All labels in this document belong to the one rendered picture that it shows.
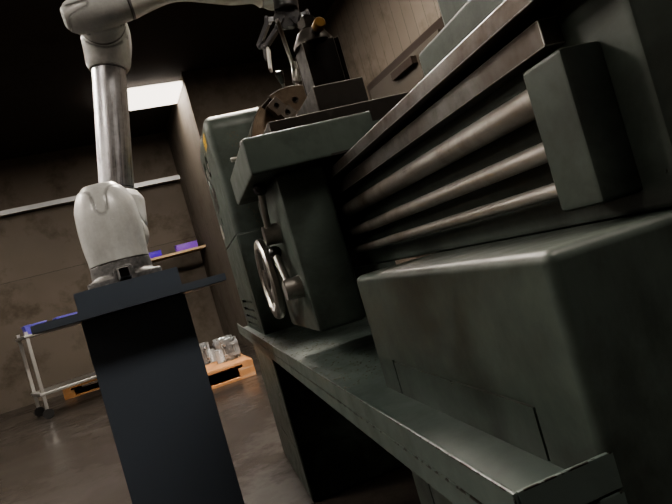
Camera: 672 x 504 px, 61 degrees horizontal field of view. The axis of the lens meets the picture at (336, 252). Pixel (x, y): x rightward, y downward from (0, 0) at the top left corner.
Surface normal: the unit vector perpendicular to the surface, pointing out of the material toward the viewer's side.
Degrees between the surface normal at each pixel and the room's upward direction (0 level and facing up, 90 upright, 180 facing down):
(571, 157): 90
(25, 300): 90
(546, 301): 90
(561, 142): 90
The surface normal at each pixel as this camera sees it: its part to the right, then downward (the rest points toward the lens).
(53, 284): 0.36, -0.11
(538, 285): -0.93, 0.26
